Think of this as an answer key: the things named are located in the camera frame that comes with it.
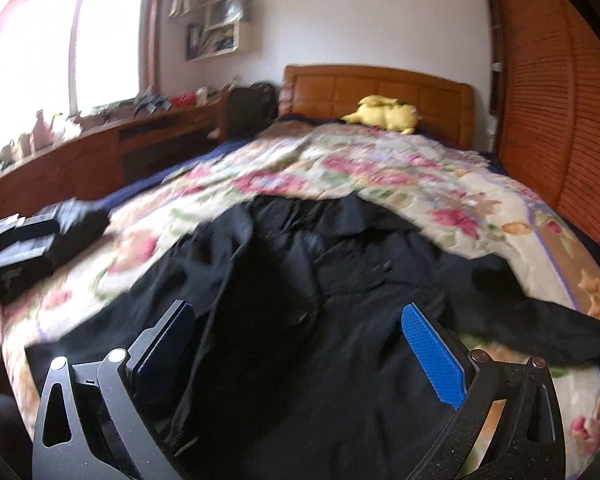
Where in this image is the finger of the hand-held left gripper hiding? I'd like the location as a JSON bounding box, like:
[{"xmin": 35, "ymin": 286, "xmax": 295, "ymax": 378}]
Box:
[{"xmin": 55, "ymin": 199, "xmax": 112, "ymax": 250}]

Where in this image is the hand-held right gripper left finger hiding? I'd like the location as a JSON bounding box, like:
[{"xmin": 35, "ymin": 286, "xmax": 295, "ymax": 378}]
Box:
[{"xmin": 31, "ymin": 300, "xmax": 216, "ymax": 480}]

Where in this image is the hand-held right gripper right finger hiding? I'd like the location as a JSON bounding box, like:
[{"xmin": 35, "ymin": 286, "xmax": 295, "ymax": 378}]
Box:
[{"xmin": 401, "ymin": 303, "xmax": 567, "ymax": 480}]

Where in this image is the black jacket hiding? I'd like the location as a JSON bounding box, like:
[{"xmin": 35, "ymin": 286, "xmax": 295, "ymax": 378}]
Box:
[{"xmin": 25, "ymin": 194, "xmax": 600, "ymax": 480}]

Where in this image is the wooden desk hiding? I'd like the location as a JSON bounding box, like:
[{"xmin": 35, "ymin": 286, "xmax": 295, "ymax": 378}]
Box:
[{"xmin": 0, "ymin": 97, "xmax": 228, "ymax": 228}]

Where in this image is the dark blue bedsheet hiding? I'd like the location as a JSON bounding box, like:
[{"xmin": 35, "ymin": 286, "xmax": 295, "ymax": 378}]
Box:
[{"xmin": 99, "ymin": 137, "xmax": 261, "ymax": 213}]

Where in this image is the row of desk ornaments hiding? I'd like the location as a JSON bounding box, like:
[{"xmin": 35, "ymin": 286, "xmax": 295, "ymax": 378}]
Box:
[{"xmin": 0, "ymin": 109, "xmax": 108, "ymax": 173}]

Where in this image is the black grey desk gadget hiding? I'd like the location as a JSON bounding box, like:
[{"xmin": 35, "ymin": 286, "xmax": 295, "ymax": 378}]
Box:
[{"xmin": 134, "ymin": 90, "xmax": 172, "ymax": 115}]

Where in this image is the person's dark trouser leg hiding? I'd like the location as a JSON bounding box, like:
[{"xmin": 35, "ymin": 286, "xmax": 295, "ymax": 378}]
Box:
[{"xmin": 0, "ymin": 393, "xmax": 32, "ymax": 466}]

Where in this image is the wooden chair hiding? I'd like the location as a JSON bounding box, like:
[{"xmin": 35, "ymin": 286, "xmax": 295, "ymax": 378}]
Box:
[{"xmin": 218, "ymin": 85, "xmax": 232, "ymax": 143}]

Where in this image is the window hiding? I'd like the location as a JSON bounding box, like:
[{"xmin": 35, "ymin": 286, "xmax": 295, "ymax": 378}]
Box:
[{"xmin": 0, "ymin": 0, "xmax": 157, "ymax": 151}]

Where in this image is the floral blanket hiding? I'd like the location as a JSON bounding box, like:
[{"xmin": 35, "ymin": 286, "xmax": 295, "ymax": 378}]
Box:
[{"xmin": 0, "ymin": 122, "xmax": 600, "ymax": 480}]

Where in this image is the yellow plush toy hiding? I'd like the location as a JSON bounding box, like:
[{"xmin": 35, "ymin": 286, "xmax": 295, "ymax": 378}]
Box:
[{"xmin": 341, "ymin": 95, "xmax": 422, "ymax": 135}]

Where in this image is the wooden louvered wardrobe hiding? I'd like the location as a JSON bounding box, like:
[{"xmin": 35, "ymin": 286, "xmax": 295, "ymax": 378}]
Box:
[{"xmin": 492, "ymin": 0, "xmax": 600, "ymax": 281}]

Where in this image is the wooden bed headboard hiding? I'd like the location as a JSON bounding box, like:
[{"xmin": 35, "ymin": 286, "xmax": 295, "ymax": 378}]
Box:
[{"xmin": 279, "ymin": 64, "xmax": 476, "ymax": 148}]

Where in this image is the white wall shelf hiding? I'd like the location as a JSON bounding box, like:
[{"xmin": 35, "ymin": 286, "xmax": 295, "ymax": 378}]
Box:
[{"xmin": 186, "ymin": 0, "xmax": 261, "ymax": 62}]

